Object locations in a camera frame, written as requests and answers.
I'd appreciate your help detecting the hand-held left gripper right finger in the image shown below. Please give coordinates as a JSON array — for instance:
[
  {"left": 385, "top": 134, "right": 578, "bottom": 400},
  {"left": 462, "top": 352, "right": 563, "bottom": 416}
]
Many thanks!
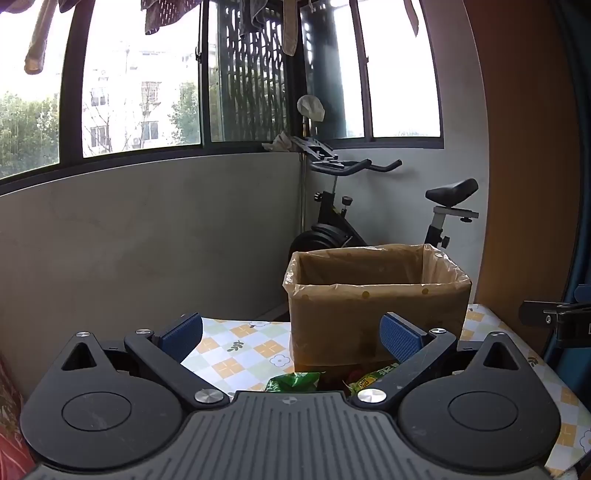
[{"left": 352, "top": 312, "right": 528, "bottom": 411}]

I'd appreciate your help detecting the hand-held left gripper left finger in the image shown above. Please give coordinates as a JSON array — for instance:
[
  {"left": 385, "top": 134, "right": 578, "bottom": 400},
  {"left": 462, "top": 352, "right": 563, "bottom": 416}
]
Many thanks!
[{"left": 59, "top": 313, "right": 230, "bottom": 412}]

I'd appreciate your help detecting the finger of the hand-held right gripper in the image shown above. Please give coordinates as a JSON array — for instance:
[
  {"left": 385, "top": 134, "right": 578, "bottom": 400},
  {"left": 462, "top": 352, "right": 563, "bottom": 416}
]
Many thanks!
[{"left": 519, "top": 300, "right": 561, "bottom": 328}]

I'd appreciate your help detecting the brown cardboard box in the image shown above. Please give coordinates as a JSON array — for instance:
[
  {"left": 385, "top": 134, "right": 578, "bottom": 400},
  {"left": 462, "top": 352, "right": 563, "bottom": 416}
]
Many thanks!
[{"left": 283, "top": 244, "right": 472, "bottom": 372}]

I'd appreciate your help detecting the yellow-green snack packet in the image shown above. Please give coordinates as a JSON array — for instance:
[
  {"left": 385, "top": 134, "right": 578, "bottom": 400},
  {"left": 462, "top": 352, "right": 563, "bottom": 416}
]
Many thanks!
[{"left": 344, "top": 362, "right": 398, "bottom": 394}]

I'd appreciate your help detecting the green snack packet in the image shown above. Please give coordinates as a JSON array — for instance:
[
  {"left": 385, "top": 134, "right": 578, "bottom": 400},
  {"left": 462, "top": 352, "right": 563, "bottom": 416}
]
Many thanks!
[{"left": 264, "top": 371, "right": 322, "bottom": 393}]

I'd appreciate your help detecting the floral checked tablecloth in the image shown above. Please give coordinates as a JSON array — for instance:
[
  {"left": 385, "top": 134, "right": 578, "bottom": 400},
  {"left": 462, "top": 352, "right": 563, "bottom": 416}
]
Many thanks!
[{"left": 180, "top": 302, "right": 591, "bottom": 477}]

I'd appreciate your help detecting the black exercise bike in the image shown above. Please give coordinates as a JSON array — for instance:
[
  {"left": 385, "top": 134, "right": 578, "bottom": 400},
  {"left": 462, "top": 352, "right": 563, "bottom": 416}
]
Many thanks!
[{"left": 288, "top": 135, "right": 479, "bottom": 266}]

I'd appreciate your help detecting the wooden panel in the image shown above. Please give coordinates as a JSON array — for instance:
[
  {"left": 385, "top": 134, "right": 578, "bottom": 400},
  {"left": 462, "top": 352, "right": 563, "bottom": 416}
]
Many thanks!
[{"left": 422, "top": 0, "right": 583, "bottom": 356}]

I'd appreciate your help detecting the red printed cloth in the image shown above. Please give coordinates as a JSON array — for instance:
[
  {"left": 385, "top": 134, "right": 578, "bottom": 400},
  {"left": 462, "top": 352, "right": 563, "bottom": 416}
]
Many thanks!
[{"left": 0, "top": 353, "right": 38, "bottom": 480}]

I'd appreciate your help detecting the crumpled rag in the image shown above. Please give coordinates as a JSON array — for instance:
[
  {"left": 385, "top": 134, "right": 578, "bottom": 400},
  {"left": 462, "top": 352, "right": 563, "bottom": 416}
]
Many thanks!
[{"left": 262, "top": 131, "right": 297, "bottom": 153}]

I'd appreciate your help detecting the white plastic bag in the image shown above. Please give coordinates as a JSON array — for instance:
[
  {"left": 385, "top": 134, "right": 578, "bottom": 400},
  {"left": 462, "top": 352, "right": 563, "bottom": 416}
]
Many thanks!
[{"left": 297, "top": 95, "right": 326, "bottom": 123}]

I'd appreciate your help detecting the perforated metal screen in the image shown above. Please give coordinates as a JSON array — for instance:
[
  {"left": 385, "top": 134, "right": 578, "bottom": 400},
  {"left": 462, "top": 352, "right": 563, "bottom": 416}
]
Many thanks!
[{"left": 208, "top": 0, "right": 289, "bottom": 142}]

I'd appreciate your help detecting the brown hanging cloth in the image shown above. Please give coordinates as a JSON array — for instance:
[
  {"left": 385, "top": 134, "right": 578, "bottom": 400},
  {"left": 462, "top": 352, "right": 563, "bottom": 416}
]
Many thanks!
[{"left": 403, "top": 0, "right": 420, "bottom": 38}]

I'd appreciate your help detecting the dark hanging garment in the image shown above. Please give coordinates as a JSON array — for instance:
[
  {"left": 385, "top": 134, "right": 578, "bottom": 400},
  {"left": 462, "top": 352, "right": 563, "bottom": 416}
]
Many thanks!
[{"left": 141, "top": 0, "right": 206, "bottom": 36}]

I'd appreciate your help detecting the beige hanging cloth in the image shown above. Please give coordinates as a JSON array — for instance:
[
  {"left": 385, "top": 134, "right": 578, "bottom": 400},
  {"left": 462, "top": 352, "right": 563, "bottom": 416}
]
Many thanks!
[{"left": 279, "top": 0, "right": 301, "bottom": 57}]

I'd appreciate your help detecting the tan hanging cloth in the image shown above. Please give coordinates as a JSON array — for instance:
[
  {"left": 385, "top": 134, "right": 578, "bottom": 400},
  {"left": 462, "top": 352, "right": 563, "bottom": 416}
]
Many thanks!
[{"left": 24, "top": 0, "right": 61, "bottom": 75}]

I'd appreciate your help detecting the grey hanging towel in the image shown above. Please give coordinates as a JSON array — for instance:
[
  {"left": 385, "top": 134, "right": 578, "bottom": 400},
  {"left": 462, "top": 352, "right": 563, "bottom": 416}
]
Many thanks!
[{"left": 238, "top": 0, "right": 278, "bottom": 36}]

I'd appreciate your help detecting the dark window frame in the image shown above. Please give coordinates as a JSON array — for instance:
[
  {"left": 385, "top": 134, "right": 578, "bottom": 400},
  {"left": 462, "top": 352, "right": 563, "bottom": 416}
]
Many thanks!
[{"left": 0, "top": 0, "right": 446, "bottom": 197}]

